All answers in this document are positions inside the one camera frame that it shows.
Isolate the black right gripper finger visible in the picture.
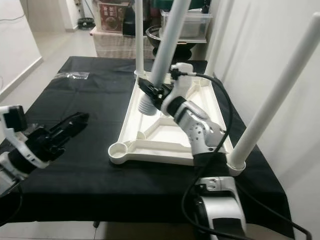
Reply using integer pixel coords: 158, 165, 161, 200
137, 77, 161, 98

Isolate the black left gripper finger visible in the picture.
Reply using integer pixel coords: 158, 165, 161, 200
52, 112, 91, 136
50, 120, 89, 151

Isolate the cream plastic children table top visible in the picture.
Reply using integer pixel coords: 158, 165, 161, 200
108, 72, 248, 176

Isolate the black table cloth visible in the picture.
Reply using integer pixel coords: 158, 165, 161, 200
0, 56, 296, 238

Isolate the black round bowl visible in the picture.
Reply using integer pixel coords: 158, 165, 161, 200
145, 25, 201, 60

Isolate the clear plastic bag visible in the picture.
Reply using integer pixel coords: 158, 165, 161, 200
57, 71, 91, 81

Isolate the cloth covered bench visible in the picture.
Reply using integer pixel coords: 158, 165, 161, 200
91, 29, 151, 58

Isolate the black bag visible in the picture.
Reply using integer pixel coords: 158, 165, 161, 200
122, 0, 141, 37

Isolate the clear plastic storage box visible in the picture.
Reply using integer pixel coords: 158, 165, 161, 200
160, 10, 213, 42

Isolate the storage box with orange lid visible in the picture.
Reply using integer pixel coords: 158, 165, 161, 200
97, 0, 133, 33

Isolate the green round lid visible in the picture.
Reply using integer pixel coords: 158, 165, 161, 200
152, 0, 206, 10

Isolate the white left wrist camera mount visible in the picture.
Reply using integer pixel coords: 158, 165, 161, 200
0, 105, 51, 168

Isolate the black coiled hose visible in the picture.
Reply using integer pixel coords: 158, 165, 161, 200
77, 17, 96, 30

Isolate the black wall cable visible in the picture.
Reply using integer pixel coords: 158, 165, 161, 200
0, 14, 26, 23

